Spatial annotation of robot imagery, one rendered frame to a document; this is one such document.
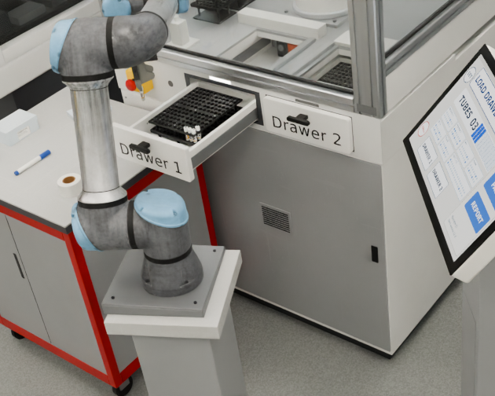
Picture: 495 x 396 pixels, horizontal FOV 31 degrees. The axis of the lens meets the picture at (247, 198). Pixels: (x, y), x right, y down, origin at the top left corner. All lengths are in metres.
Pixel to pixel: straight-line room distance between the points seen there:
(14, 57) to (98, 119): 1.18
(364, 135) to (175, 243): 0.65
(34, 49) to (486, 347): 1.83
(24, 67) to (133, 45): 1.27
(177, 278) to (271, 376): 0.95
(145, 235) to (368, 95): 0.71
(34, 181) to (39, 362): 0.78
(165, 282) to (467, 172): 0.74
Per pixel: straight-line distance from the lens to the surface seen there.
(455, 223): 1.91
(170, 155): 2.45
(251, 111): 2.62
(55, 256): 2.69
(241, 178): 2.85
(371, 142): 2.44
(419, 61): 2.51
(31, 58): 3.21
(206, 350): 2.20
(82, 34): 1.99
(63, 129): 2.97
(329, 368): 3.00
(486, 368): 2.33
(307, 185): 2.67
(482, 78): 2.10
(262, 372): 3.01
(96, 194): 2.07
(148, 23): 2.01
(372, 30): 2.26
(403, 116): 2.49
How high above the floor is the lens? 2.18
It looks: 35 degrees down
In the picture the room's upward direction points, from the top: 9 degrees counter-clockwise
